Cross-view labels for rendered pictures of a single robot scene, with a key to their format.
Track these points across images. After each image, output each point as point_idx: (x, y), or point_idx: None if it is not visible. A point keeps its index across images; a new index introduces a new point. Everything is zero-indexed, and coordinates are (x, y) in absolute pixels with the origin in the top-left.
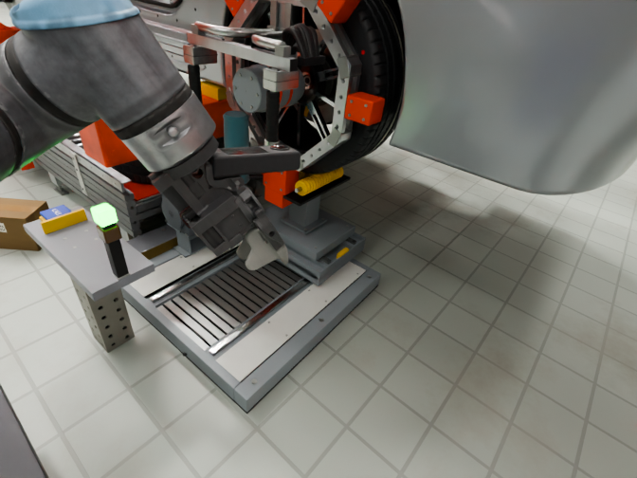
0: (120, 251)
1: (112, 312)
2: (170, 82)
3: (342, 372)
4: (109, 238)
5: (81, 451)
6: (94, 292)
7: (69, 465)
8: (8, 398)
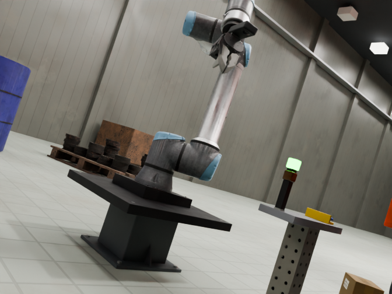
0: (284, 189)
1: (282, 280)
2: (234, 6)
3: None
4: (284, 175)
5: (186, 289)
6: (261, 203)
7: (178, 286)
8: (207, 226)
